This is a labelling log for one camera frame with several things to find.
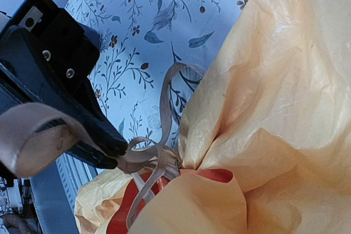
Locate yellow wrapping paper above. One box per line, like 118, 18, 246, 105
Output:
75, 0, 350, 233

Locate floral patterned tablecloth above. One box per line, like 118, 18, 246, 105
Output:
66, 0, 248, 141

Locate tan raffia ribbon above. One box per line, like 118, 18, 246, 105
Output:
1, 62, 204, 229

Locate front aluminium rail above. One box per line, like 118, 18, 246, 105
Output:
30, 154, 100, 233

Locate orange wrapping paper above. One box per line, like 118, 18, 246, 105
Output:
106, 169, 233, 234

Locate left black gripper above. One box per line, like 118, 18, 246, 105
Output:
1, 0, 100, 102

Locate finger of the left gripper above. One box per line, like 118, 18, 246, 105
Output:
1, 64, 127, 169

